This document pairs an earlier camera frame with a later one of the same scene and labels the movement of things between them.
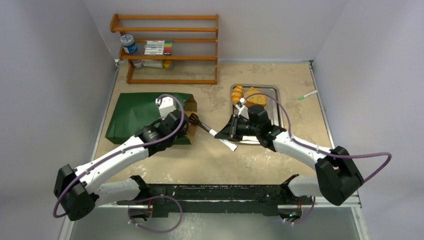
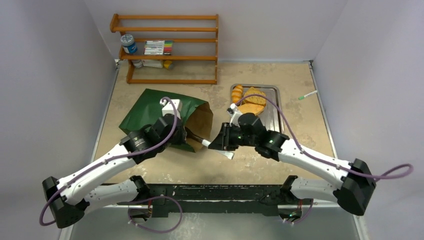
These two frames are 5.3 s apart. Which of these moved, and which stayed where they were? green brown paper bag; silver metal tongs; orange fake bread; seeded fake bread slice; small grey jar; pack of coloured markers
Moved: green brown paper bag; silver metal tongs
Stayed: orange fake bread; pack of coloured markers; seeded fake bread slice; small grey jar
